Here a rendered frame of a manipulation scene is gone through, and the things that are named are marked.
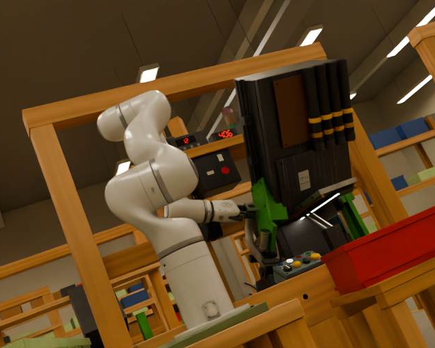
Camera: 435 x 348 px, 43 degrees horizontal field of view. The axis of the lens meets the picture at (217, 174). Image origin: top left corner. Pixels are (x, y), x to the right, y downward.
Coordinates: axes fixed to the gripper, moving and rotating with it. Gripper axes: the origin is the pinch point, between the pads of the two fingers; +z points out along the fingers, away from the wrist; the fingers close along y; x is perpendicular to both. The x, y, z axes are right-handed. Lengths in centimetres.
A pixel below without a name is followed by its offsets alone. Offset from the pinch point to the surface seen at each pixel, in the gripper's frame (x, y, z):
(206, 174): -3.2, 26.6, -9.3
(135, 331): 468, 502, 89
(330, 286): -0.1, -48.2, 9.0
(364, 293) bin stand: -14, -71, 3
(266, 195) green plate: -9.6, -5.8, 2.7
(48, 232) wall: 515, 890, -27
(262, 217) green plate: -0.9, -6.3, 2.7
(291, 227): 6.9, 0.5, 19.4
